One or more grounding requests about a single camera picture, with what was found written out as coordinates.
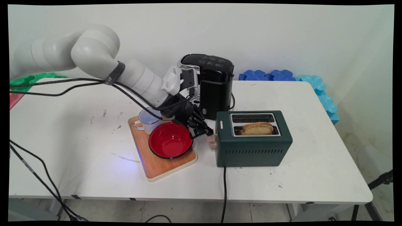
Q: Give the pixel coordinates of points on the black capsule coffee machine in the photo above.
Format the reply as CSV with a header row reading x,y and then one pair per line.
x,y
216,91

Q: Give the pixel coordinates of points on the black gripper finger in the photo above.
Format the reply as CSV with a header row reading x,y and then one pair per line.
x,y
196,131
204,122

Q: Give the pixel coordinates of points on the light wooden serving tray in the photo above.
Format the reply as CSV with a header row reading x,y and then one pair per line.
x,y
157,166

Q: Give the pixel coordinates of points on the green foam puzzle mat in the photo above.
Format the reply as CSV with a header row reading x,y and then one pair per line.
x,y
31,80

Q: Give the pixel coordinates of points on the white enamel mug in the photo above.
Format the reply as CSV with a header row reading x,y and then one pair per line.
x,y
147,121

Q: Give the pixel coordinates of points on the cyan foam puzzle mat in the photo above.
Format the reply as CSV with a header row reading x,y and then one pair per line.
x,y
323,97

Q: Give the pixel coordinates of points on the red foam puzzle mat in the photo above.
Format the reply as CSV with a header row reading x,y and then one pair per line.
x,y
15,99

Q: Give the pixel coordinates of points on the dark green two-slot toaster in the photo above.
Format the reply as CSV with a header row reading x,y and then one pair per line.
x,y
251,150

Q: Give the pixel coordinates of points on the black tripod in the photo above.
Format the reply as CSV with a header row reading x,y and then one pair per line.
x,y
377,182

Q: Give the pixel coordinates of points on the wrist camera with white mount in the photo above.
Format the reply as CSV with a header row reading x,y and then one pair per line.
x,y
176,80

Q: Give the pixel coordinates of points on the blue foam puzzle mat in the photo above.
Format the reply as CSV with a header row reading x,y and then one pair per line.
x,y
267,75

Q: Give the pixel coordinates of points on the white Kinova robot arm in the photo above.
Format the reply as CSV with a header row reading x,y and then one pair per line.
x,y
94,50

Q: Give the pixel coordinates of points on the toasted bread slice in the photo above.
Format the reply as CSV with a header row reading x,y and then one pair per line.
x,y
257,128

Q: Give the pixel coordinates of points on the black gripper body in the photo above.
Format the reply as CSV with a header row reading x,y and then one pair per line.
x,y
182,110

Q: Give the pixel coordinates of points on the red bowl with black rim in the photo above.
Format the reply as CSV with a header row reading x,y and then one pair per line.
x,y
171,141

